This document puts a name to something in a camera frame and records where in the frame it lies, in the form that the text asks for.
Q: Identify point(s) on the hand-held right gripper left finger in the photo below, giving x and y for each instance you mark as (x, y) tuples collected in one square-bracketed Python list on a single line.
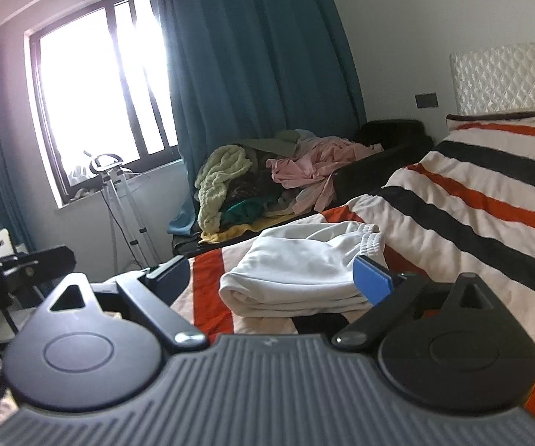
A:
[(170, 275)]

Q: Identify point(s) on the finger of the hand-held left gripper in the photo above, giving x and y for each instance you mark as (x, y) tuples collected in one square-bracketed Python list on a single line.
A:
[(40, 265)]

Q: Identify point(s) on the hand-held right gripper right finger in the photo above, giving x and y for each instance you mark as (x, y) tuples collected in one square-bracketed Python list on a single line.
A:
[(372, 281)]

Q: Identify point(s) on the light blue cloth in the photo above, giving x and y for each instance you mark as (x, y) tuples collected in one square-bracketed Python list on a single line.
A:
[(181, 218)]

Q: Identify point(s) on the standing garment steamer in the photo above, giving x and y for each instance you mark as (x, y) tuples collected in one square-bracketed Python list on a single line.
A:
[(126, 213)]

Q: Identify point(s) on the yellow towel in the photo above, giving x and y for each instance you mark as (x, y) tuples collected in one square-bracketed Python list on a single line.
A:
[(235, 233)]

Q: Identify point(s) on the green garment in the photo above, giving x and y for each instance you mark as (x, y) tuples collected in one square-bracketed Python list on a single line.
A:
[(244, 213)]

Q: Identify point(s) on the pale yellow knit blanket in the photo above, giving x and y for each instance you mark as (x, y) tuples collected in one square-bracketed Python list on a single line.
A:
[(221, 172)]

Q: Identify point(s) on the dark patterned garment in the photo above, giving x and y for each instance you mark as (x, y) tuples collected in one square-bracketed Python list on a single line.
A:
[(253, 186)]

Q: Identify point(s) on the pink garment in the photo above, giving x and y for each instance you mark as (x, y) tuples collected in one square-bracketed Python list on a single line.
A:
[(318, 162)]

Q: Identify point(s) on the orange black striped blanket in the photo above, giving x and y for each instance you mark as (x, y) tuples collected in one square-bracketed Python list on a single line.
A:
[(481, 181)]

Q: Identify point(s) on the dark sofa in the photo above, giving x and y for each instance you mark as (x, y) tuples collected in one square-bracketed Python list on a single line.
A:
[(388, 130)]

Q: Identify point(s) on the olive grey garment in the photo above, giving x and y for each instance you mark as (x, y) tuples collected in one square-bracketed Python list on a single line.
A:
[(277, 141)]

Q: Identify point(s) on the dark framed window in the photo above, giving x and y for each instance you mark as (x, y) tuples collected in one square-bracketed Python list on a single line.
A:
[(95, 88)]

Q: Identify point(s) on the white quilted headboard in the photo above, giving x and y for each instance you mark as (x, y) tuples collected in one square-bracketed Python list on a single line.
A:
[(509, 79)]

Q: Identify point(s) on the grey wall switch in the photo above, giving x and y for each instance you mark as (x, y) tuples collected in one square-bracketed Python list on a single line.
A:
[(426, 101)]

